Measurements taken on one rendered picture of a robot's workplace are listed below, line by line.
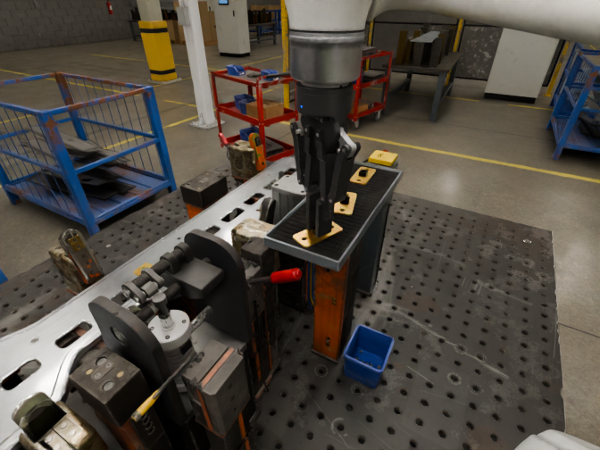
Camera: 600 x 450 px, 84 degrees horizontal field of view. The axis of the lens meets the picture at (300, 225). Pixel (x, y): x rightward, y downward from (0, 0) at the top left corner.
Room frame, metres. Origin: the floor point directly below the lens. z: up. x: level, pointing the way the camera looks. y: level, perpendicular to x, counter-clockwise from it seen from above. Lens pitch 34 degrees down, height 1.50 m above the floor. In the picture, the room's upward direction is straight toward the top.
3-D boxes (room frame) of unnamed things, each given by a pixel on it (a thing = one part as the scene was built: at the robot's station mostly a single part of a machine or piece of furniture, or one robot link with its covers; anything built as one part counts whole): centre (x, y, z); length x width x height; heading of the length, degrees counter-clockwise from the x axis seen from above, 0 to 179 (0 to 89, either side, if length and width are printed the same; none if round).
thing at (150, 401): (0.23, 0.17, 1.09); 0.10 x 0.01 x 0.01; 151
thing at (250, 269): (0.47, 0.13, 0.89); 0.13 x 0.11 x 0.38; 61
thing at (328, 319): (0.57, -0.09, 0.92); 0.10 x 0.08 x 0.45; 151
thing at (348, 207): (0.56, -0.09, 1.17); 0.08 x 0.04 x 0.01; 165
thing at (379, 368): (0.50, -0.17, 0.74); 0.11 x 0.10 x 0.09; 151
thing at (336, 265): (0.57, -0.09, 1.16); 0.37 x 0.14 x 0.02; 151
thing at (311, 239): (0.46, -0.03, 1.17); 0.08 x 0.04 x 0.01; 126
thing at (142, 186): (2.57, 1.81, 0.47); 1.20 x 0.80 x 0.95; 61
